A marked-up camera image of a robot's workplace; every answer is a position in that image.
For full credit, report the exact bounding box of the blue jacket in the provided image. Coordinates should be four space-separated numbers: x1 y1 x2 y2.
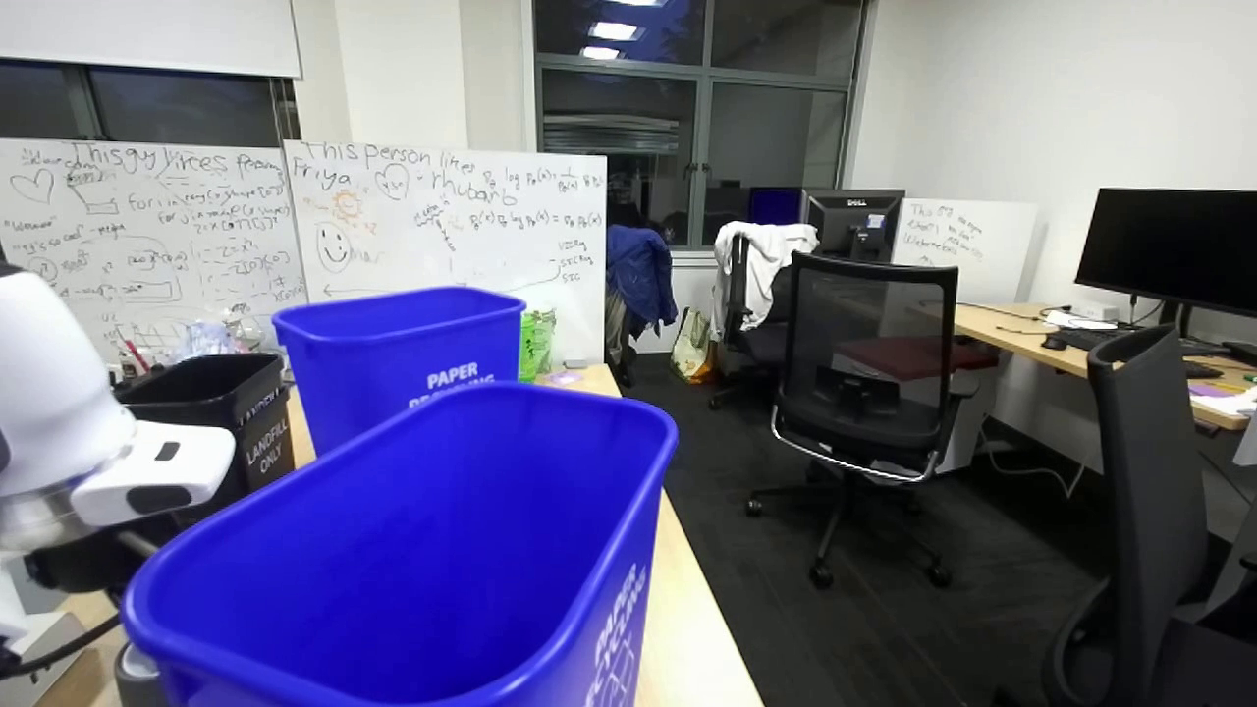
605 224 682 338

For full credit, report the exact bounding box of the wooden office desk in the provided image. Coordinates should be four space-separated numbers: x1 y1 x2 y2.
951 303 1257 436

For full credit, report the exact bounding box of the black mesh office chair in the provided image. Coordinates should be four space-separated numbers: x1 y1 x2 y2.
744 253 970 593

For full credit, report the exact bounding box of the yellow white bag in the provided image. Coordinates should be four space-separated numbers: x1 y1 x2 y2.
669 307 722 390

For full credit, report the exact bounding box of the green wipes canister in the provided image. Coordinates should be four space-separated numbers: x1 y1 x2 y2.
520 307 562 385

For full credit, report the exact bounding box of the clear plastic bottle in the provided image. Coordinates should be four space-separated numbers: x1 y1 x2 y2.
182 303 270 362

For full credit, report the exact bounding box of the whiteboard with smiley drawing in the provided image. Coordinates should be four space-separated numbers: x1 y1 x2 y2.
282 136 613 372

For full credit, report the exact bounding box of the white jacket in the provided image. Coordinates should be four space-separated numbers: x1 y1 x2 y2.
710 215 820 333

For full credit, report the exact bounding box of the small black monitor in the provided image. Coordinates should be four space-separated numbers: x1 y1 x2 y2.
803 185 913 266

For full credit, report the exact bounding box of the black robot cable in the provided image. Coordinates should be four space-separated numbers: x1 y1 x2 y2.
0 605 128 684

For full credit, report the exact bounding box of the black plastic bin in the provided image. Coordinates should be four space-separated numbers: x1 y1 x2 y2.
115 348 299 509

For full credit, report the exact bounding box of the small whiteboard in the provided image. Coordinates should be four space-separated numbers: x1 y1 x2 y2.
892 193 1040 309

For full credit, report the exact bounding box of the whiteboard with handwriting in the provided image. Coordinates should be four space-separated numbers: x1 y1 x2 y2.
0 134 305 368

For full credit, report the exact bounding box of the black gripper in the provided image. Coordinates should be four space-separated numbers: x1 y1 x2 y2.
24 523 168 600

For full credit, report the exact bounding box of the window with grey frame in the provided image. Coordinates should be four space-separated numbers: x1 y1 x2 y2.
532 0 872 253

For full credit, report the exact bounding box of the blue paper recycling bin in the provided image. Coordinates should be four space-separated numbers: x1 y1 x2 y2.
266 282 532 461
117 380 682 707

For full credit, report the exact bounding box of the white roller blind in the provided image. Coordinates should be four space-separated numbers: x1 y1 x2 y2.
0 0 305 79

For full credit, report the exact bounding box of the black computer monitor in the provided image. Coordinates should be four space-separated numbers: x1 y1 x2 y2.
1074 185 1257 343

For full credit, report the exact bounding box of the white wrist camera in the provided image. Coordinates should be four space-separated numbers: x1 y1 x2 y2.
67 420 241 530

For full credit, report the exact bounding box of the black keyboard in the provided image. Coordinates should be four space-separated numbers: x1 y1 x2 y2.
1040 321 1120 355

